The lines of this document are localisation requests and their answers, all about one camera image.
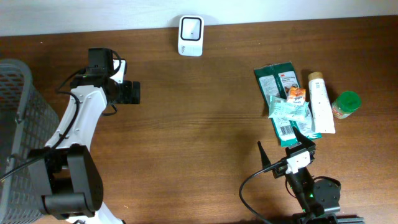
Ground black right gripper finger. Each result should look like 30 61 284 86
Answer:
292 127 316 149
257 141 271 169

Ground white cream tube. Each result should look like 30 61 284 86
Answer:
308 72 336 134

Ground light green wipes packet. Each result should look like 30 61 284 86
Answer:
268 96 310 122

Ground orange snack packet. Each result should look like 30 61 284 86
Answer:
287 86 306 106

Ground green lid jar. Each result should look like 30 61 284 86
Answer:
331 91 362 119

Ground green 3M gloves package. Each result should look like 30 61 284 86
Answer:
254 62 322 146

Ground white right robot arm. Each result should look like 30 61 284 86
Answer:
257 128 364 224

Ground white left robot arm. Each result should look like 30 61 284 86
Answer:
27 48 141 224

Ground white barcode scanner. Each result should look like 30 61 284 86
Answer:
178 15 204 57

